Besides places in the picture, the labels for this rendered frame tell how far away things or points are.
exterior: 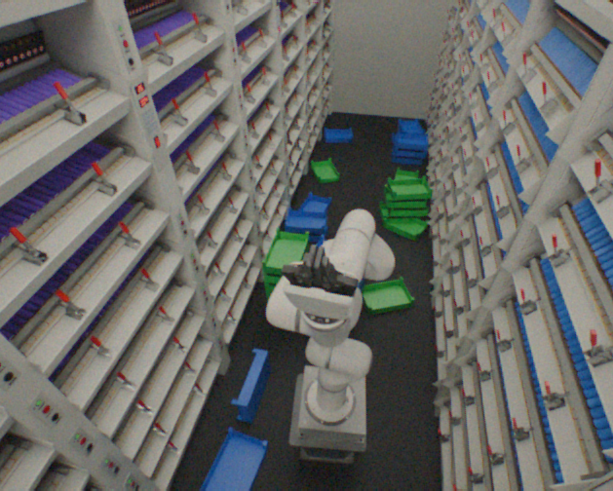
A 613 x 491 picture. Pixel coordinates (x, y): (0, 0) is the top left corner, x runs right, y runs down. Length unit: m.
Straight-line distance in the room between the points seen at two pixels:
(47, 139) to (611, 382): 1.21
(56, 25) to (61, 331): 0.75
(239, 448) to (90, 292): 1.16
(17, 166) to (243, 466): 1.55
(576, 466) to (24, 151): 1.28
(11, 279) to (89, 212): 0.24
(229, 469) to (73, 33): 1.75
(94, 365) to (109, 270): 0.28
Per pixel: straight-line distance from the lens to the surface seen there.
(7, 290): 0.98
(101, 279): 1.20
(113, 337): 1.31
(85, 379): 1.26
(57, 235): 1.06
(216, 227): 1.86
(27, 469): 1.21
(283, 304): 0.67
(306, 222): 2.90
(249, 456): 2.02
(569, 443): 1.01
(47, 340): 1.12
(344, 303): 0.50
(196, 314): 1.78
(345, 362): 1.30
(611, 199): 0.95
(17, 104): 1.08
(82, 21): 1.19
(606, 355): 0.88
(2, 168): 0.95
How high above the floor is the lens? 1.91
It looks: 44 degrees down
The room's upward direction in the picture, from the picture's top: straight up
